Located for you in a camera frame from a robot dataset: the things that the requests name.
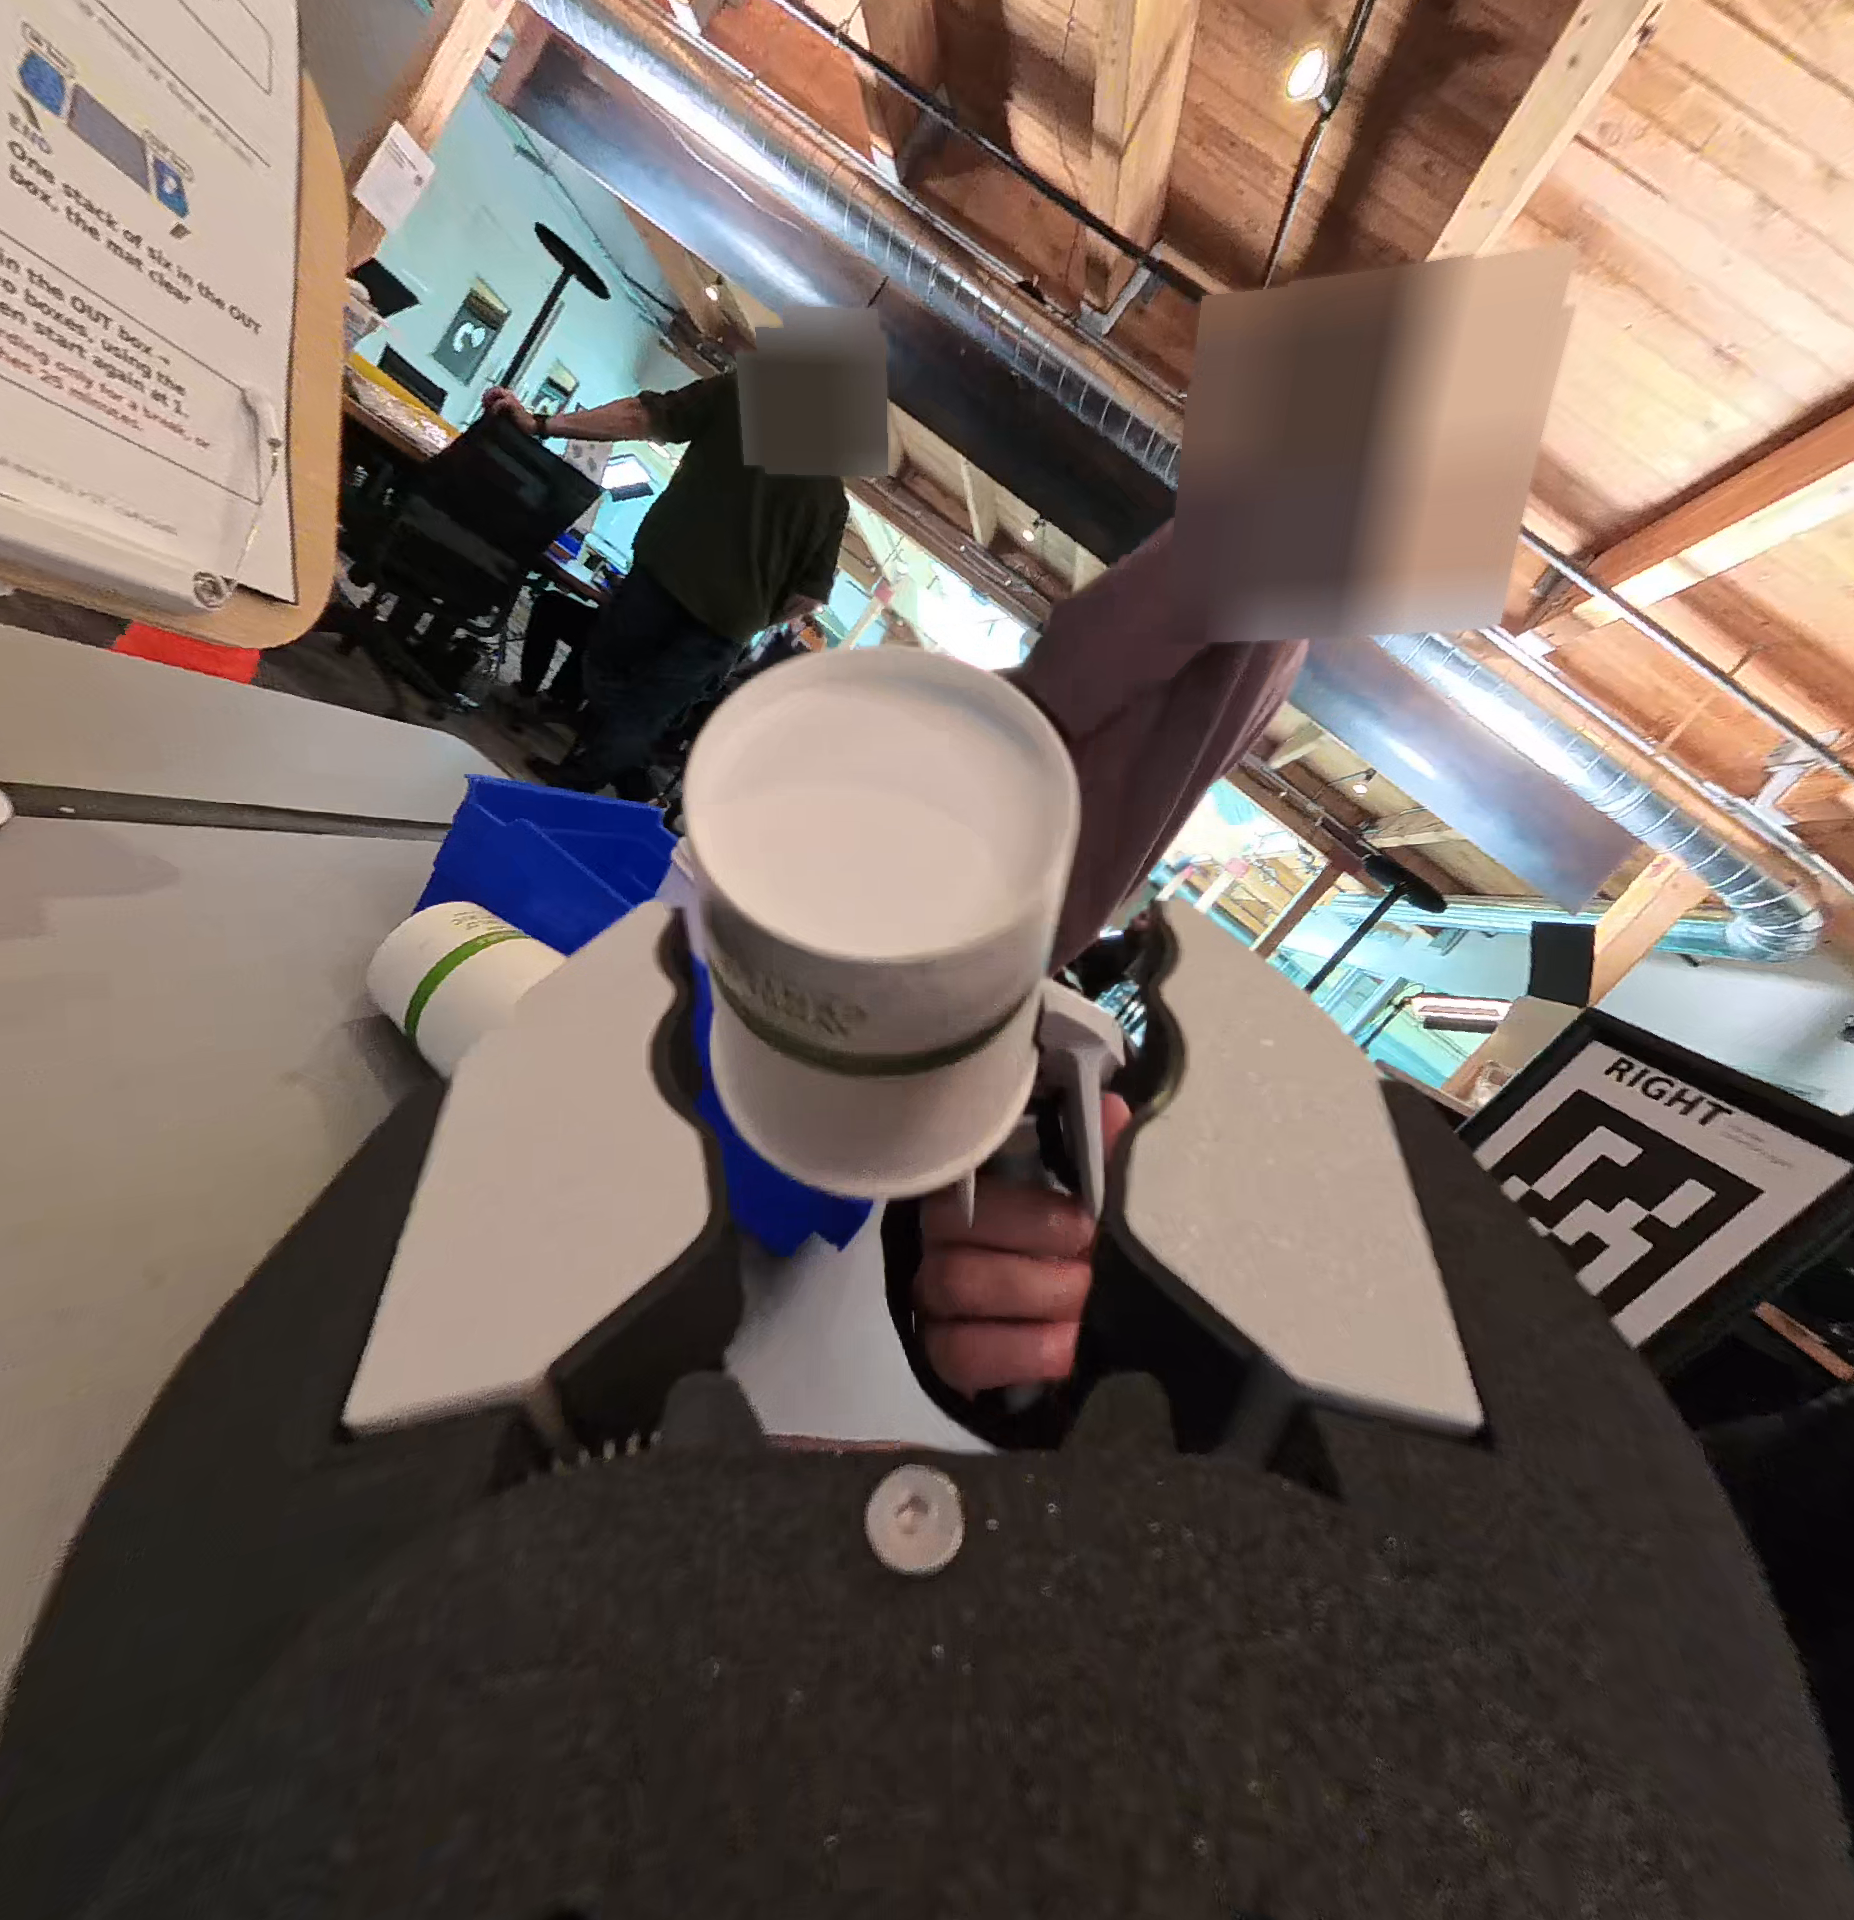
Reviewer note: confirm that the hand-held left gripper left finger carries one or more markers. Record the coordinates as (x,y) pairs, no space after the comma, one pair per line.
(536,1200)

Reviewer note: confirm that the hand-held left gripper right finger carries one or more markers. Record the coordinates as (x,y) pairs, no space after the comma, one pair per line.
(1303,1200)

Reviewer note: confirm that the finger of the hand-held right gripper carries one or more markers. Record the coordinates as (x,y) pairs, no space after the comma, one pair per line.
(1079,1079)
(685,886)

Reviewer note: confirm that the blue plastic bin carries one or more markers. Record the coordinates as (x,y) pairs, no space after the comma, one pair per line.
(568,855)

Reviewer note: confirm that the white paper cup green band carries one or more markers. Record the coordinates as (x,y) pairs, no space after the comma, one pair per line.
(446,976)
(868,811)

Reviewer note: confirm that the person's right hand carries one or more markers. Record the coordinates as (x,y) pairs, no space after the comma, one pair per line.
(1003,1290)

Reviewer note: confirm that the black tripod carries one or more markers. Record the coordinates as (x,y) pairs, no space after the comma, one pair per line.
(1368,915)

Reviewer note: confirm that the framed marker sign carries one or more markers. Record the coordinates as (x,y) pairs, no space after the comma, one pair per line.
(1647,1186)

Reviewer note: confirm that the black office chair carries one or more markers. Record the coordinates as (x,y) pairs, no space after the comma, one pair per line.
(478,511)

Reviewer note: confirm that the orange traffic cone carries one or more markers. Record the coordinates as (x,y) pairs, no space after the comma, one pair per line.
(183,653)

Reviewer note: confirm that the black floor lamp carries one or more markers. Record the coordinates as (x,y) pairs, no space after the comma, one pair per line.
(554,286)

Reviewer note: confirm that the wooden instruction board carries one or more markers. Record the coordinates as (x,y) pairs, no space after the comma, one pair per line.
(118,301)

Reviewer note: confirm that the silver air duct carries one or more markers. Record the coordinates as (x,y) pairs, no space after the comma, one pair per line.
(1615,779)

